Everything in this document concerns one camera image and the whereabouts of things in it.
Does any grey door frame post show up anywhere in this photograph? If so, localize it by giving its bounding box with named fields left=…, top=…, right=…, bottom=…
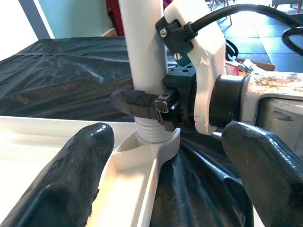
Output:
left=20, top=0, right=55, bottom=40

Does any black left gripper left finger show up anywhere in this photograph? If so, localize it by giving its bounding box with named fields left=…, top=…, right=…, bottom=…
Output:
left=0, top=122, right=116, bottom=227

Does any white plastic table top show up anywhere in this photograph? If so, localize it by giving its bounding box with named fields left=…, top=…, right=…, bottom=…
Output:
left=0, top=115, right=182, bottom=227

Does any black plastic table cover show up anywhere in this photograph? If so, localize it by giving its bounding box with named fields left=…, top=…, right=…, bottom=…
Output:
left=0, top=36, right=303, bottom=227

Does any white plastic table leg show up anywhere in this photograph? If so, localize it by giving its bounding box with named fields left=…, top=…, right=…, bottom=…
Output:
left=119, top=0, right=178, bottom=144

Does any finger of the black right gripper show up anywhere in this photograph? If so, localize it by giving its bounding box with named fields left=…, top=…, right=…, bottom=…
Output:
left=110, top=89, right=178, bottom=132

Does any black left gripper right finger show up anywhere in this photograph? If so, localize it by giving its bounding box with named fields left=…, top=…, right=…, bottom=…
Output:
left=222, top=121, right=303, bottom=227

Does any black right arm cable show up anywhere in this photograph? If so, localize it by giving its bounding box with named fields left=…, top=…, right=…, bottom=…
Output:
left=186, top=3, right=303, bottom=58

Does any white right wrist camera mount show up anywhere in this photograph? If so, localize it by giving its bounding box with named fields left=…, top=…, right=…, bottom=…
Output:
left=155, top=0, right=227, bottom=136

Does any dark red cloth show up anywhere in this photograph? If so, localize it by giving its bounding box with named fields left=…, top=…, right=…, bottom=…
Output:
left=106, top=0, right=125, bottom=36

